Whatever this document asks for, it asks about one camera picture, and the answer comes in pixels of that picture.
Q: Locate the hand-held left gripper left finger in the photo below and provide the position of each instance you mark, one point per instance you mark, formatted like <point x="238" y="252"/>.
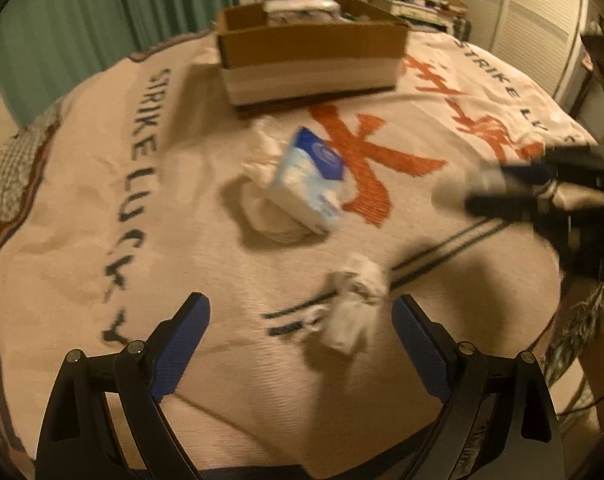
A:
<point x="179" y="345"/>

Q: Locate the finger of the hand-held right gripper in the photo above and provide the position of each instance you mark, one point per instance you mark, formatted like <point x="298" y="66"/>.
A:
<point x="531" y="172"/>
<point x="501" y="205"/>

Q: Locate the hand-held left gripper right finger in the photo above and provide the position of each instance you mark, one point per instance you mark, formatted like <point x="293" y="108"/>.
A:
<point x="421" y="345"/>

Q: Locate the white cloth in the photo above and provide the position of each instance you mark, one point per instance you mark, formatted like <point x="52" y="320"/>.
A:
<point x="354" y="310"/>
<point x="259" y="210"/>

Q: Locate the printed beige blanket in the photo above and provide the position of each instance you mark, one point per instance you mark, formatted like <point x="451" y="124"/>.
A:
<point x="182" y="210"/>

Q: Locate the white wardrobe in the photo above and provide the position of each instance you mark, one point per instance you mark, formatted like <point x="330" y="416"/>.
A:
<point x="531" y="20"/>

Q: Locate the white folded cloth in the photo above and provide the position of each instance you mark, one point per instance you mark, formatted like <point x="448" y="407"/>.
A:
<point x="259" y="210"/>

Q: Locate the blue and white tissue pack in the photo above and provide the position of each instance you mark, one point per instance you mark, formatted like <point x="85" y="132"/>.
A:
<point x="307" y="180"/>

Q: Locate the cluttered desk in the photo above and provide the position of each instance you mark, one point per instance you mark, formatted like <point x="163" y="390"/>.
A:
<point x="411" y="2"/>

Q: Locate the checked cloth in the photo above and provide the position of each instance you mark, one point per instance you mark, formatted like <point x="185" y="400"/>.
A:
<point x="7" y="170"/>

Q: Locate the brown cardboard box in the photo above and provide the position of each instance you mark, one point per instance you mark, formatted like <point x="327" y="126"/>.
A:
<point x="307" y="50"/>

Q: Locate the white bundle in box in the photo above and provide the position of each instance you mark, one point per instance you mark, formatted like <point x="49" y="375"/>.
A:
<point x="297" y="6"/>

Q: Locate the green curtain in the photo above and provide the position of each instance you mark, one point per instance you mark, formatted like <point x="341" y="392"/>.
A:
<point x="82" y="20"/>

